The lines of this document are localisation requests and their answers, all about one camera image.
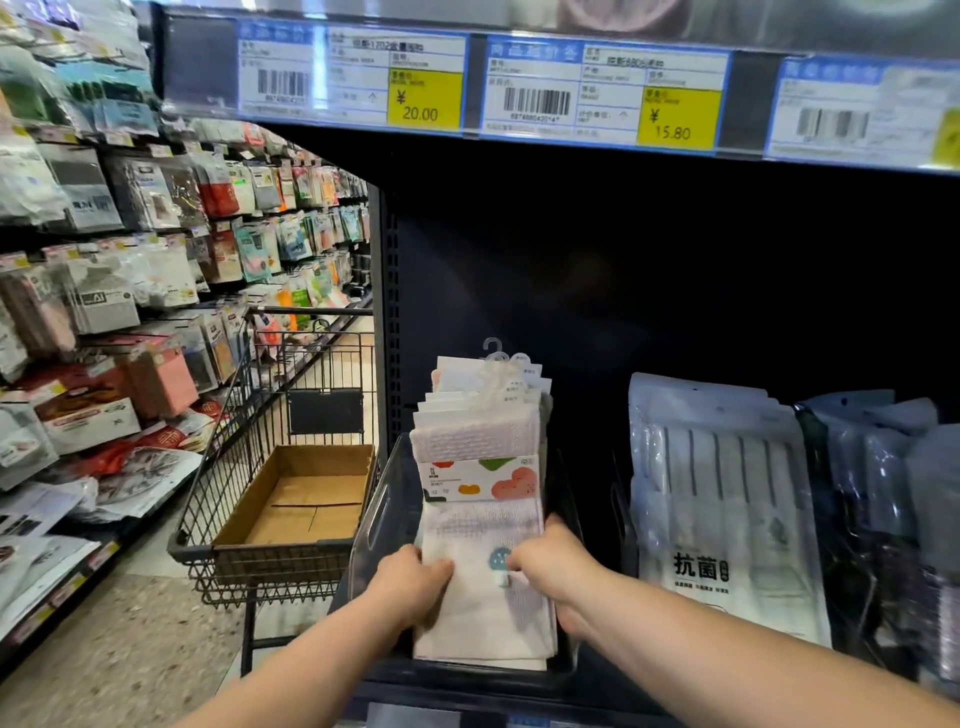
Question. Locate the person's right hand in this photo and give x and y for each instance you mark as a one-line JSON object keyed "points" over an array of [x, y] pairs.
{"points": [[559, 562]]}

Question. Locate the person's left hand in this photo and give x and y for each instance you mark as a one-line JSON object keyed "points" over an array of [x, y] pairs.
{"points": [[405, 585]]}

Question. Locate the person's right thumb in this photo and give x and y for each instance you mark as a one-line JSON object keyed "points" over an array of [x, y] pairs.
{"points": [[525, 564]]}

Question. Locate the person's left thumb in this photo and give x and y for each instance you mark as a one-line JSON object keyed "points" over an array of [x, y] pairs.
{"points": [[439, 579]]}

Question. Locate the white dishcloth packet colourful label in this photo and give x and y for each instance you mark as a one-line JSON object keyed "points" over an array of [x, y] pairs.
{"points": [[480, 525]]}

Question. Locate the person's right forearm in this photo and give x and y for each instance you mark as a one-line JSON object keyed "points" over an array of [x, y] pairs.
{"points": [[720, 660]]}

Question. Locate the person's left forearm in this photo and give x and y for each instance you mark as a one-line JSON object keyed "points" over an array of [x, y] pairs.
{"points": [[300, 675]]}

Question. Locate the clear plastic bin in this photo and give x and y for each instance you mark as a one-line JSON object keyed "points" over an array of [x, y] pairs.
{"points": [[382, 517]]}

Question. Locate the open cardboard box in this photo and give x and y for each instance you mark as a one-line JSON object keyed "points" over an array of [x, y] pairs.
{"points": [[300, 502]]}

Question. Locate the stack of hanging cloth packets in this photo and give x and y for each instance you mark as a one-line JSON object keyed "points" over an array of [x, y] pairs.
{"points": [[487, 390]]}

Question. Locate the black plate on cart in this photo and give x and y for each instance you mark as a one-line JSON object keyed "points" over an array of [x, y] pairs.
{"points": [[326, 411]]}

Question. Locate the white striped towel packet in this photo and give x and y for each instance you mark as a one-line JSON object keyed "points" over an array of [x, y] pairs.
{"points": [[720, 510], [675, 390]]}

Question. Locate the black perforated shelf upright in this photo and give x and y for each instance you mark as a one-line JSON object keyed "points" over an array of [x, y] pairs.
{"points": [[388, 300]]}

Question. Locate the clear packet of dark cloths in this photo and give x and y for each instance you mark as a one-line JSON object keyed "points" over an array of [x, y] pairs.
{"points": [[840, 525], [934, 540], [889, 465]]}

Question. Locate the rows of hanging goods packets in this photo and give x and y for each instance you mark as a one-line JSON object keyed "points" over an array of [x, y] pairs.
{"points": [[112, 262]]}

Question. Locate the blue yellow price label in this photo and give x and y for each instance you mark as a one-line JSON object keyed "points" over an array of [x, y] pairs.
{"points": [[862, 112], [600, 94], [352, 75]]}

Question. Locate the black shelf edge rail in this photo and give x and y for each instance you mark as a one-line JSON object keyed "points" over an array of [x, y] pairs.
{"points": [[199, 67]]}

